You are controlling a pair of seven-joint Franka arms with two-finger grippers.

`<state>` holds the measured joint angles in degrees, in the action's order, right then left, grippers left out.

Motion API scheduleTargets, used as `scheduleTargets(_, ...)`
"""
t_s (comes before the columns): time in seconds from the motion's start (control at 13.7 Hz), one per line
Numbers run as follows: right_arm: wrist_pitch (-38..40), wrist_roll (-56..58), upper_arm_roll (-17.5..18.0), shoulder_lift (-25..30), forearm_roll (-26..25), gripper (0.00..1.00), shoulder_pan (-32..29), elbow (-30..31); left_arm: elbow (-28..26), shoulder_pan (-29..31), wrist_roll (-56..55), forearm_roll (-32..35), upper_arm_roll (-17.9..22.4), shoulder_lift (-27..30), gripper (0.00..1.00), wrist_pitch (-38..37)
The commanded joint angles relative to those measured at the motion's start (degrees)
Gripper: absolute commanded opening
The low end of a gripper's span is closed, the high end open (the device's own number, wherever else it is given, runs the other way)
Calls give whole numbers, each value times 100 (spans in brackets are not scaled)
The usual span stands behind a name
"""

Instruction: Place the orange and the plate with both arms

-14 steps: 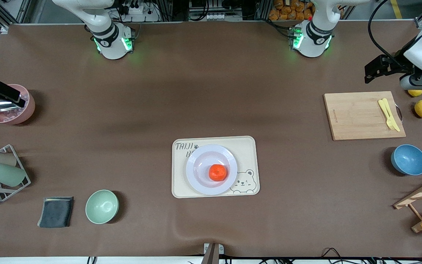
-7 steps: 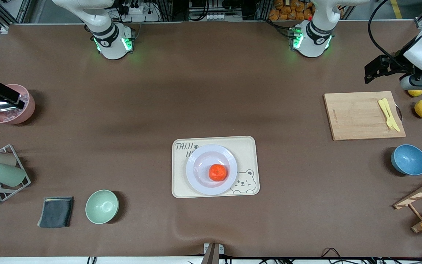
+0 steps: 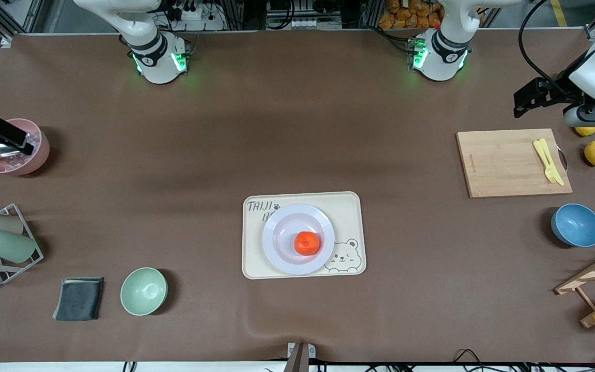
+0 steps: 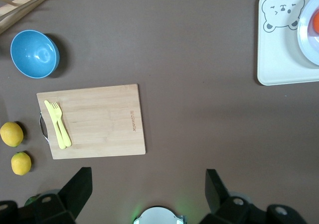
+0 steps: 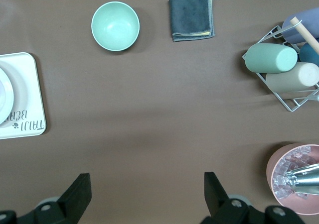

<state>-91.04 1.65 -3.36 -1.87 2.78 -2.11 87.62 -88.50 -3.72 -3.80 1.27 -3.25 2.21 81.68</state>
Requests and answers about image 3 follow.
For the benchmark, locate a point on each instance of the bag of orange fruit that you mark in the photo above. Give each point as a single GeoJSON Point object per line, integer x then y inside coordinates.
{"type": "Point", "coordinates": [411, 13]}

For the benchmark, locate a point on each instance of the dark grey folded cloth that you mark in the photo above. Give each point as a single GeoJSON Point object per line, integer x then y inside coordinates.
{"type": "Point", "coordinates": [78, 298]}

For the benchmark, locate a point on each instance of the orange mandarin fruit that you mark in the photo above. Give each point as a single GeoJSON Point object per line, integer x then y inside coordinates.
{"type": "Point", "coordinates": [307, 243]}

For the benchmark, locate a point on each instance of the mint green bowl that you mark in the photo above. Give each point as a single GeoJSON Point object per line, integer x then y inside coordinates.
{"type": "Point", "coordinates": [143, 291]}

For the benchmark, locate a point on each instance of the pink bowl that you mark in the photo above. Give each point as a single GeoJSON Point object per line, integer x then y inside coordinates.
{"type": "Point", "coordinates": [16, 166]}

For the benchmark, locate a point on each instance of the yellow plastic fork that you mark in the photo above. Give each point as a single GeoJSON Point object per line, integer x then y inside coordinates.
{"type": "Point", "coordinates": [541, 153]}

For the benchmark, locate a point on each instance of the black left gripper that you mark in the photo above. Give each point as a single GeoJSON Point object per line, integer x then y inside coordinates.
{"type": "Point", "coordinates": [556, 92]}

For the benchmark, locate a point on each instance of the wooden cutting board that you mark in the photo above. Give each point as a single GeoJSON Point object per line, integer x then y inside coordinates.
{"type": "Point", "coordinates": [488, 181]}

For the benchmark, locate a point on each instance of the wooden peg rack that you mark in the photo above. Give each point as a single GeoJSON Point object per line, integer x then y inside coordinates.
{"type": "Point", "coordinates": [594, 271]}

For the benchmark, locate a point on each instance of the metal table edge bracket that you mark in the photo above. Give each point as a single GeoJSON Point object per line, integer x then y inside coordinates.
{"type": "Point", "coordinates": [301, 356]}

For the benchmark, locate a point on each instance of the white socket strip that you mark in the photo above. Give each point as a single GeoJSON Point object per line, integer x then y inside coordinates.
{"type": "Point", "coordinates": [291, 24]}

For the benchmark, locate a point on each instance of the mint green cup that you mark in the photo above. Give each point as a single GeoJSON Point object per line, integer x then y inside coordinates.
{"type": "Point", "coordinates": [8, 245]}

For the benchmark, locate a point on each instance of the lavender round plate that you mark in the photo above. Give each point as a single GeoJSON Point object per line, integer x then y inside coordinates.
{"type": "Point", "coordinates": [282, 243]}

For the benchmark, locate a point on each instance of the cream bear print tray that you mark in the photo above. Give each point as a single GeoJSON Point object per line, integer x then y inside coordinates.
{"type": "Point", "coordinates": [253, 258]}

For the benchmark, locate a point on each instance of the shiny metal scoop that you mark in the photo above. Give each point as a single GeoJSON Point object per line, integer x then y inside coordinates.
{"type": "Point", "coordinates": [0, 150]}

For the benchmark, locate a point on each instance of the white power strip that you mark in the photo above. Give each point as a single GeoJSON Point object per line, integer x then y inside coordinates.
{"type": "Point", "coordinates": [194, 18]}

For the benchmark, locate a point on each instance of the blue bowl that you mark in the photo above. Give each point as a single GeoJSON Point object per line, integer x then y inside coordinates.
{"type": "Point", "coordinates": [576, 225]}

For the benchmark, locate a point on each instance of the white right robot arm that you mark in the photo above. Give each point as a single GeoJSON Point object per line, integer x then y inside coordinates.
{"type": "Point", "coordinates": [155, 57]}

